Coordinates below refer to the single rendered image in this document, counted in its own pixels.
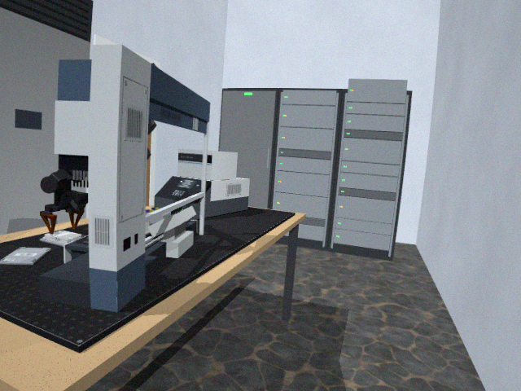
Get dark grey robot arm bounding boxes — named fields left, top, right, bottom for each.
left=40, top=169, right=88, bottom=211

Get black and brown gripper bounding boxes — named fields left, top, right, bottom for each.
left=40, top=192, right=84, bottom=234

